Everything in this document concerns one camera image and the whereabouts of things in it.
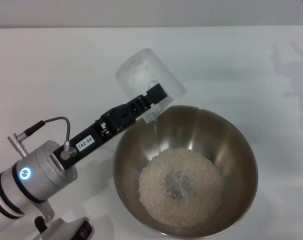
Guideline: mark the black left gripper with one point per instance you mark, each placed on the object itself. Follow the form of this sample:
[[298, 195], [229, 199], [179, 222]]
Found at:
[[89, 140]]

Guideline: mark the clear plastic measuring cup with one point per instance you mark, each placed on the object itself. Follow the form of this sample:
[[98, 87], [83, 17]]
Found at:
[[141, 67]]

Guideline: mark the white rice grains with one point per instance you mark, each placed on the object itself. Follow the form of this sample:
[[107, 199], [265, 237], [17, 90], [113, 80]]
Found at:
[[161, 175]]

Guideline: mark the stainless steel mixing bowl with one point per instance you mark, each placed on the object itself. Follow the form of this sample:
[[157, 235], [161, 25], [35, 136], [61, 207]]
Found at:
[[216, 140]]

